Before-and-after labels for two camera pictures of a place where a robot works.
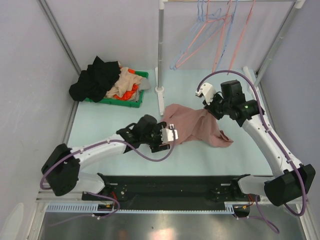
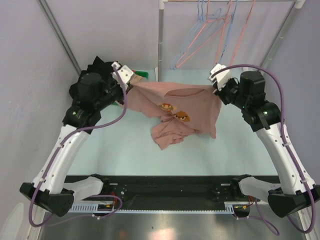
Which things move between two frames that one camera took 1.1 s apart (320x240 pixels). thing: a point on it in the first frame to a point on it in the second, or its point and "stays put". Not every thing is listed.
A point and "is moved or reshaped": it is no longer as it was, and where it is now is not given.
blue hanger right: x=228 y=36 stays put
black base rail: x=170 y=192 stays put
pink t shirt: x=195 y=126 is moved or reshaped
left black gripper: x=156 y=147 to x=120 y=100
